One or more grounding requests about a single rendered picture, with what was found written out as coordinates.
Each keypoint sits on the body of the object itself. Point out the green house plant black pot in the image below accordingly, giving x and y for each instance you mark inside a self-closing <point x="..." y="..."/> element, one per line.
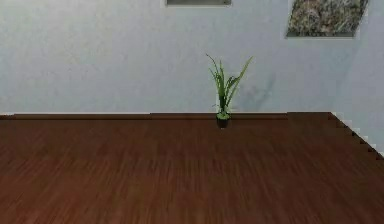
<point x="222" y="96"/>

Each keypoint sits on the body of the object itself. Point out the white framed grey picture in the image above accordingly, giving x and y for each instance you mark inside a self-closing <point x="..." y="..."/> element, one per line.
<point x="198" y="2"/>

